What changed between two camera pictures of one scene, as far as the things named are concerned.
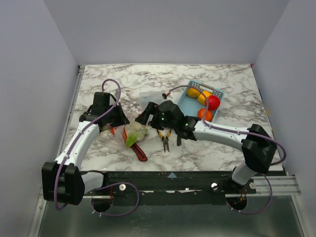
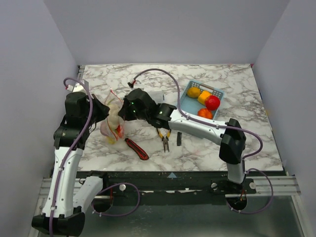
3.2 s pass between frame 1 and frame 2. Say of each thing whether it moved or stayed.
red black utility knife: stayed
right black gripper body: moved
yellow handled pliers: stayed
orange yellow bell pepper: stayed
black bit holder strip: stayed
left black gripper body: moved
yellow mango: stayed
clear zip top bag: moved
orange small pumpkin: stayed
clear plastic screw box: stayed
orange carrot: moved
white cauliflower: moved
